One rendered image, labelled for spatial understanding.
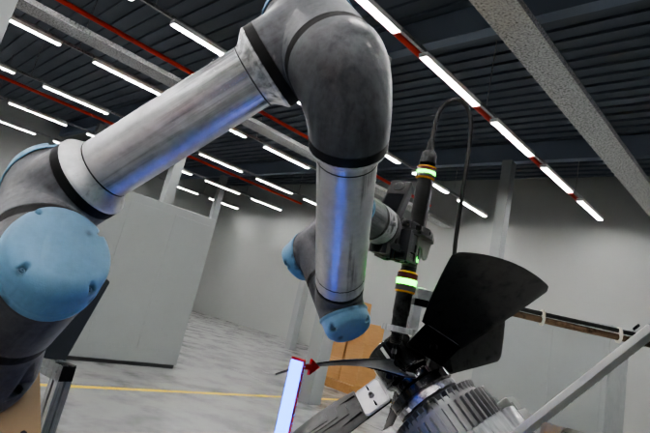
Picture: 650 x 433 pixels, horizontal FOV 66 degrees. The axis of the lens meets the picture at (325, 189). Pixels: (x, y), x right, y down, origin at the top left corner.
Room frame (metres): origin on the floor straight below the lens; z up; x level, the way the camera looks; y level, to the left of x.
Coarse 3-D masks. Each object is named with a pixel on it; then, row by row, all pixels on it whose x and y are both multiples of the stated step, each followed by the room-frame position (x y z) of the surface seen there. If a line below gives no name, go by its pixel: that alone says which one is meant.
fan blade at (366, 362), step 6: (342, 360) 0.85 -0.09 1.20; (348, 360) 0.85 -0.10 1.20; (354, 360) 0.84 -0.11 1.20; (360, 360) 0.84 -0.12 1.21; (366, 360) 0.84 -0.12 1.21; (372, 360) 0.83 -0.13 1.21; (378, 360) 0.83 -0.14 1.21; (384, 360) 0.83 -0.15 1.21; (390, 360) 0.83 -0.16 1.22; (366, 366) 0.94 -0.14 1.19; (372, 366) 0.91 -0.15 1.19; (378, 366) 0.90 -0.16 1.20; (384, 366) 0.89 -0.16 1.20; (390, 366) 0.88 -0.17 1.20; (396, 366) 0.89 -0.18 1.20; (282, 372) 0.94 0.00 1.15; (396, 372) 0.97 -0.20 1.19; (402, 372) 0.96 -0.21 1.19
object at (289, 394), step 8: (296, 368) 0.78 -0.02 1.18; (288, 376) 0.79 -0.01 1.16; (296, 376) 0.78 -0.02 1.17; (288, 384) 0.79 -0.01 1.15; (296, 384) 0.78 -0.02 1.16; (288, 392) 0.79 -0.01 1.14; (296, 392) 0.78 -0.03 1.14; (288, 400) 0.79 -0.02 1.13; (288, 408) 0.78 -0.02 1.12; (280, 416) 0.79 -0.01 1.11; (288, 416) 0.78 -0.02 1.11; (280, 424) 0.79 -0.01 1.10; (288, 424) 0.78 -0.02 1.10; (280, 432) 0.79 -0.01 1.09
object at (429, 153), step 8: (432, 144) 1.07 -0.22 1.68; (424, 152) 1.07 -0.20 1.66; (432, 152) 1.06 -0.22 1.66; (424, 160) 1.06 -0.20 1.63; (432, 160) 1.06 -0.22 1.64; (400, 296) 1.06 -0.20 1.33; (408, 296) 1.06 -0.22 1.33; (400, 304) 1.06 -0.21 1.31; (408, 304) 1.06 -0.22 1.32; (400, 312) 1.06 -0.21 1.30; (408, 312) 1.07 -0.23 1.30; (392, 320) 1.08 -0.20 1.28; (400, 320) 1.06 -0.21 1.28; (392, 336) 1.07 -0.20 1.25; (400, 336) 1.07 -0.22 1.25
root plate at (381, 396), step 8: (368, 384) 1.20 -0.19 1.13; (376, 384) 1.18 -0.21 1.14; (360, 392) 1.20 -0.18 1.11; (368, 392) 1.18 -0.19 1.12; (376, 392) 1.16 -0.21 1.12; (384, 392) 1.15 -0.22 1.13; (360, 400) 1.18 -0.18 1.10; (368, 400) 1.16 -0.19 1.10; (376, 400) 1.14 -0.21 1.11; (384, 400) 1.13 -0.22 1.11; (368, 408) 1.14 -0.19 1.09; (376, 408) 1.12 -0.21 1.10; (368, 416) 1.13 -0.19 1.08
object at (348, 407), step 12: (348, 396) 1.20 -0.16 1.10; (324, 408) 1.25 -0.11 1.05; (336, 408) 1.20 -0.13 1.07; (348, 408) 1.17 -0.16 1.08; (360, 408) 1.15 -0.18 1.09; (312, 420) 1.23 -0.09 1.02; (324, 420) 1.18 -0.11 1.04; (336, 420) 1.16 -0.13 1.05; (348, 420) 1.14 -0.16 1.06; (360, 420) 1.12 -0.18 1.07; (300, 432) 1.22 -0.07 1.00; (312, 432) 1.18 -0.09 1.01; (324, 432) 1.16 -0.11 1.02; (336, 432) 1.13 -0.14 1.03; (348, 432) 1.11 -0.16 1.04
